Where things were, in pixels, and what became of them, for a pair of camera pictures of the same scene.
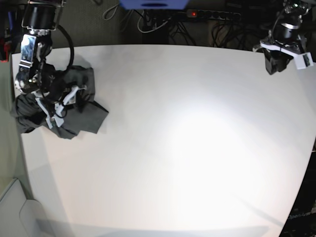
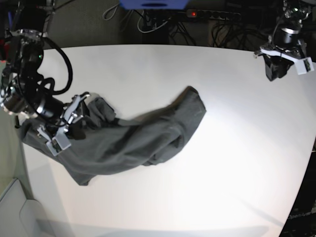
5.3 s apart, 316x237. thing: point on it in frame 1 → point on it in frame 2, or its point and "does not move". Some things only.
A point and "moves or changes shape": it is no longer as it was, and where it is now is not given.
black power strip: [223, 15] does not move
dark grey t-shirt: [70, 109] moves or changes shape
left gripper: [51, 107] → [59, 139]
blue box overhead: [154, 4] does not move
